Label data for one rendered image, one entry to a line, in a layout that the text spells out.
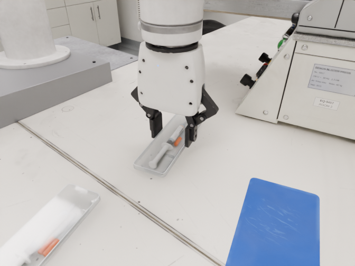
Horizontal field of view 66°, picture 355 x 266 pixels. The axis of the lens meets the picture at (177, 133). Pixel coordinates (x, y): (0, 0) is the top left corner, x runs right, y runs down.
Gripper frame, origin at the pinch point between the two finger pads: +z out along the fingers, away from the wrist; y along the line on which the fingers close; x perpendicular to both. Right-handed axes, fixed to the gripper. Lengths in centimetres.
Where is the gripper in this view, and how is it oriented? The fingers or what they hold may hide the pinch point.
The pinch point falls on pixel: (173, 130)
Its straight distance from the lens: 47.5
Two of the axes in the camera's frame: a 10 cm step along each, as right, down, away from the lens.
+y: 9.1, 2.3, -3.3
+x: 4.1, -5.3, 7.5
